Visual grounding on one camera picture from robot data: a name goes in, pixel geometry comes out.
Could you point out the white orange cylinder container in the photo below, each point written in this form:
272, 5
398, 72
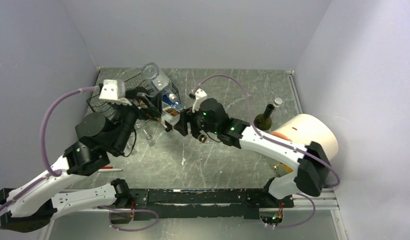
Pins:
305, 128

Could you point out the black wire wine rack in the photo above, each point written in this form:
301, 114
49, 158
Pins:
108, 109

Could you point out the blue square bottle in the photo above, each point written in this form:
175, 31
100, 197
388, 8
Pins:
173, 101

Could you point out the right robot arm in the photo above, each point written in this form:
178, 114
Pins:
309, 163

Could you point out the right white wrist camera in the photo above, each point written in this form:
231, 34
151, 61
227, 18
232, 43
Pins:
199, 97

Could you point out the round clear silver-cap bottle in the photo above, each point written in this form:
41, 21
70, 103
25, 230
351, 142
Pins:
156, 78

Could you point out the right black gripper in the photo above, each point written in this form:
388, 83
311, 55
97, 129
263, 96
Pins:
186, 115

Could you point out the dark green wine bottle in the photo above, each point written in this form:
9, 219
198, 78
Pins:
263, 121

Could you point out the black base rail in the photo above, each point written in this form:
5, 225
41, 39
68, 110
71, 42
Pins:
207, 203

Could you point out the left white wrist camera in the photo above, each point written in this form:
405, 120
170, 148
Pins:
113, 91

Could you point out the small clear capped bottle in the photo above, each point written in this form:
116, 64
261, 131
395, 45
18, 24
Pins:
278, 105

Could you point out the red white pen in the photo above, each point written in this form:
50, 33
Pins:
109, 169

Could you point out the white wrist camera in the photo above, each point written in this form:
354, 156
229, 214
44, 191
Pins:
113, 91
199, 97

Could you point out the clear gold label bottle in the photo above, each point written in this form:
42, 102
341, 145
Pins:
172, 116

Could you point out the tall clear bottle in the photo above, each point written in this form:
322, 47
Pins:
140, 130

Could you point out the brown label wine bottle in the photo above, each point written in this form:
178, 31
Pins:
153, 111

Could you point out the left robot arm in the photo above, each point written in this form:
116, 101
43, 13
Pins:
34, 205

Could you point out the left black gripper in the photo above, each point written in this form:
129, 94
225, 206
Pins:
153, 101

